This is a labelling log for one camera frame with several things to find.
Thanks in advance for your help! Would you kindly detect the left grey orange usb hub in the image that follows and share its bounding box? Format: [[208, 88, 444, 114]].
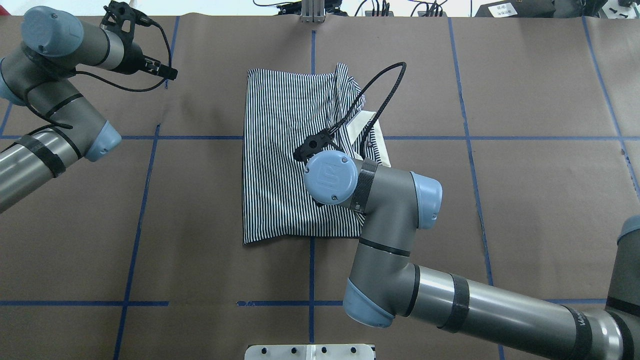
[[358, 0, 394, 18]]

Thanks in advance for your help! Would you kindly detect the navy white striped polo shirt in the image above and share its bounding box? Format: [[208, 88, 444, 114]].
[[242, 63, 373, 245]]

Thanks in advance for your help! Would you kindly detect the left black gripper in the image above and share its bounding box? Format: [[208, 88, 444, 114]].
[[119, 42, 178, 81]]

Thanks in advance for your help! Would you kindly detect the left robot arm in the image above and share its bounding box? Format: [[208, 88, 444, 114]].
[[0, 0, 178, 211]]

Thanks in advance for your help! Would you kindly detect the right grey orange usb hub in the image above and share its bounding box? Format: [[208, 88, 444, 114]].
[[409, 0, 448, 18]]

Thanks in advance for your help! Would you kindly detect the brown paper table cover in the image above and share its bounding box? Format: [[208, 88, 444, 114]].
[[0, 13, 639, 360]]

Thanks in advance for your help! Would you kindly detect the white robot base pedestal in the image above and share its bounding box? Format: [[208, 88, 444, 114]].
[[244, 343, 377, 360]]

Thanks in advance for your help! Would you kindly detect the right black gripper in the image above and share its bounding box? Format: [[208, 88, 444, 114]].
[[293, 130, 345, 163]]

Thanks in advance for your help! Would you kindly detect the black power adapter box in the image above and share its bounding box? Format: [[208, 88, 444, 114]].
[[474, 0, 556, 18]]

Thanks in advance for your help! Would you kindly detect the aluminium frame post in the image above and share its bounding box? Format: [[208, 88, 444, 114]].
[[300, 0, 326, 24]]

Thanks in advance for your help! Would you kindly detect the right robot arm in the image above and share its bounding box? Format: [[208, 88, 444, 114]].
[[313, 136, 639, 360]]

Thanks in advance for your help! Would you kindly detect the grey orange usb hub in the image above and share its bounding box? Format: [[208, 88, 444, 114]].
[[409, 0, 448, 18], [358, 0, 394, 18]]

